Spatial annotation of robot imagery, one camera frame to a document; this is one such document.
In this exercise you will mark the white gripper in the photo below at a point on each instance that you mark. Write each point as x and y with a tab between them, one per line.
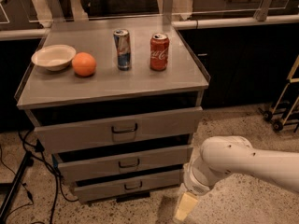
195	184

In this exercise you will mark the grey bottom drawer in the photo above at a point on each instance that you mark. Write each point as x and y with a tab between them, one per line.
121	187

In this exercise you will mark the grey drawer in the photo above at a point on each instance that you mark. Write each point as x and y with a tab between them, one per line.
121	187
125	163
105	132

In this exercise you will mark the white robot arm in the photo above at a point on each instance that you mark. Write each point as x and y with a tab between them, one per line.
222	156

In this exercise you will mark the grey drawer cabinet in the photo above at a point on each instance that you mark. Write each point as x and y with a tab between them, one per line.
58	98

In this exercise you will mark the grey middle drawer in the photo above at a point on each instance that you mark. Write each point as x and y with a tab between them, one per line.
125	163

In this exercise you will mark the grey top drawer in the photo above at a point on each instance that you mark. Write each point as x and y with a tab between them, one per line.
105	132

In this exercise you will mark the yellow wheeled cart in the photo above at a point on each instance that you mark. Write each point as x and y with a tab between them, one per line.
284	111

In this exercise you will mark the red cola can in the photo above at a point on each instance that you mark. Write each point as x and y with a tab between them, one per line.
159	46

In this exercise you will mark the black tripod leg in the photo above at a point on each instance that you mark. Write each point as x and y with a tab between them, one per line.
11	188

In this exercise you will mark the orange fruit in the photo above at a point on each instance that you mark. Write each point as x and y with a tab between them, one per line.
84	64

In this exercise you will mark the blue silver drink can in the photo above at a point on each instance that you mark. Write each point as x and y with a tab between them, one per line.
123	47

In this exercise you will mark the white bowl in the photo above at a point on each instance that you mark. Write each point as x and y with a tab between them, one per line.
54	58

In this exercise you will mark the white counter rail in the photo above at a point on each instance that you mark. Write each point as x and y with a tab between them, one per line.
154	23

